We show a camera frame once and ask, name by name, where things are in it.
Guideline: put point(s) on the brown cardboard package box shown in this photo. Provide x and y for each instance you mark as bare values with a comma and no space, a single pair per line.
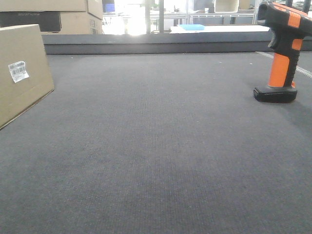
22,43

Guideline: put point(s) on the orange black barcode scanner gun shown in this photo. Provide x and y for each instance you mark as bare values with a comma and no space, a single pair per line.
289,27

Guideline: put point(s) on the upper stacked cardboard box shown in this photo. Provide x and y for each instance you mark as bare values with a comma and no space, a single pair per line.
93,7

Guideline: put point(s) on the large stacked cardboard box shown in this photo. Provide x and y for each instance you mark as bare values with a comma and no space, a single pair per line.
55,22

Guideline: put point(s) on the dark raised carpet ledge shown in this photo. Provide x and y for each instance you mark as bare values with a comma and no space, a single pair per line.
214,42

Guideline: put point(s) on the blue flat tray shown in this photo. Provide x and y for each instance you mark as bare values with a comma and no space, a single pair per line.
192,27

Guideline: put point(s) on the white background table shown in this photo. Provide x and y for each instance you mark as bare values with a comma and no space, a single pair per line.
222,28

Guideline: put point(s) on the beige plastic bin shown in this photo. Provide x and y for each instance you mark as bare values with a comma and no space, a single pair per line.
226,6

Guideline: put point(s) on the white barcode label sticker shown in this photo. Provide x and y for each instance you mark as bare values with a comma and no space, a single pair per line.
18,71

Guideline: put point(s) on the white floor tape strip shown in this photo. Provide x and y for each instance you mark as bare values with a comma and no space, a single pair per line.
299,69

